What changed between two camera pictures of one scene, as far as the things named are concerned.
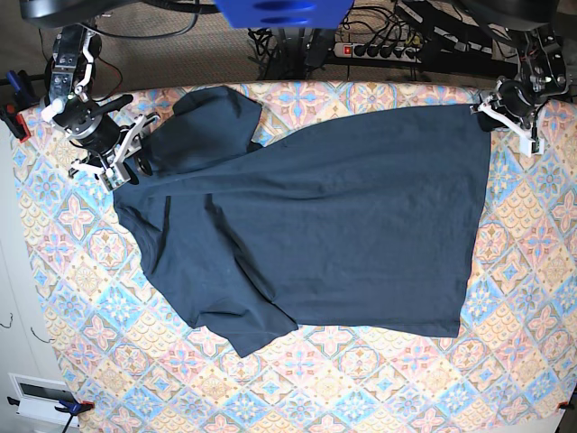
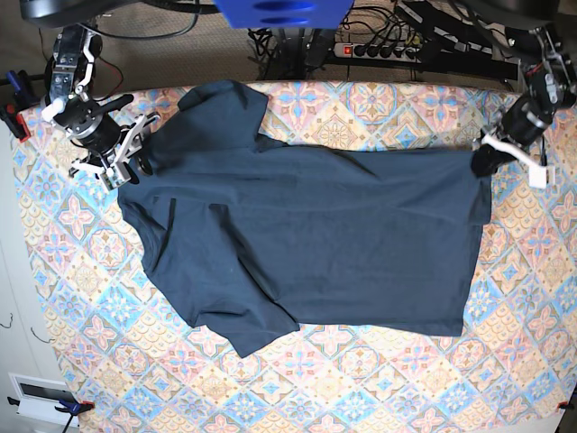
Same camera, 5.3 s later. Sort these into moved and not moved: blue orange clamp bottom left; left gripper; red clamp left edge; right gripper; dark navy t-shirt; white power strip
Moved: dark navy t-shirt; right gripper
Not moved: white power strip; left gripper; blue orange clamp bottom left; red clamp left edge
